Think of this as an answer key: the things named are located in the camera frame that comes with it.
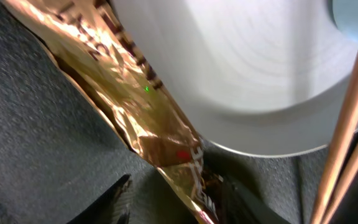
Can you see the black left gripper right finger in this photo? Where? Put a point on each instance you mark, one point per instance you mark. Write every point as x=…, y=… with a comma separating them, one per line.
x=241, y=206

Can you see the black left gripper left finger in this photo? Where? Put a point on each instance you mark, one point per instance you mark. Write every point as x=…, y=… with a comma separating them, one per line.
x=113, y=207

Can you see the wooden chopstick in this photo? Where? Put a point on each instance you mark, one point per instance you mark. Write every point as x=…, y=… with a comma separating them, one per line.
x=345, y=181
x=343, y=134

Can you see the brown gold coffee sachet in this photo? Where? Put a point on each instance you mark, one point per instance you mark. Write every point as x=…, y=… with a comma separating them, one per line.
x=86, y=41

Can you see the round black serving tray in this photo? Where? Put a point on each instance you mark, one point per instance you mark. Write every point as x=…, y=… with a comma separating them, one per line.
x=57, y=155

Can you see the light grey round plate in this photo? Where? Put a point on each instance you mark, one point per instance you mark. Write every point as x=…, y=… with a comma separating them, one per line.
x=256, y=77

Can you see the light blue plastic cup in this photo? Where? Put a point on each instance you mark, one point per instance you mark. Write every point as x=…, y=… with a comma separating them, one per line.
x=345, y=15

